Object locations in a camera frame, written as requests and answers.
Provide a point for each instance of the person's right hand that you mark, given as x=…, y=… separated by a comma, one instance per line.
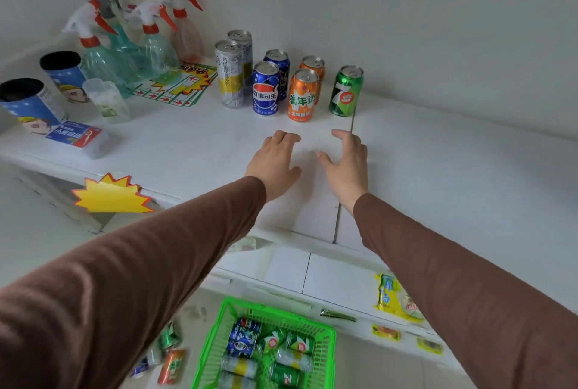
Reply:
x=352, y=172

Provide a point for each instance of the person's left hand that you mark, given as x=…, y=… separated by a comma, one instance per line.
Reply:
x=273, y=163

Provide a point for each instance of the pile of cans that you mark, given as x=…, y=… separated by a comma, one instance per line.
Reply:
x=241, y=339

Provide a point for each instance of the green plastic basket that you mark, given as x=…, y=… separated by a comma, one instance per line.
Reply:
x=331, y=357

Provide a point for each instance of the person's left forearm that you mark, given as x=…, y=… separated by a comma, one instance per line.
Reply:
x=126, y=294

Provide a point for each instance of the person's right forearm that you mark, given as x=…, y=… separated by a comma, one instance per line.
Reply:
x=474, y=303

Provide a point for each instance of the printed sign cards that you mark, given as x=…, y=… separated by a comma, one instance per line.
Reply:
x=180, y=86

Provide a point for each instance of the pink spray bottle red trigger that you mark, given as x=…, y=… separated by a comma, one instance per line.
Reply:
x=187, y=41

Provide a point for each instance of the yellow starburst tag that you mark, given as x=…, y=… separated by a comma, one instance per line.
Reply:
x=110, y=196

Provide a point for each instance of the clear plastic cup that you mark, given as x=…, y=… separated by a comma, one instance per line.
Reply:
x=107, y=102

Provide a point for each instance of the teal spray bottle grey head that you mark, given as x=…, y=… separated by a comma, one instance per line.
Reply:
x=126, y=54

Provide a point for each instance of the blue red small box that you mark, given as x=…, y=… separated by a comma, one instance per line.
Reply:
x=74, y=136

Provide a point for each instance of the blue cartoon paper cup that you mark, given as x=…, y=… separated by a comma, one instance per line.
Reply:
x=29, y=106
x=65, y=77

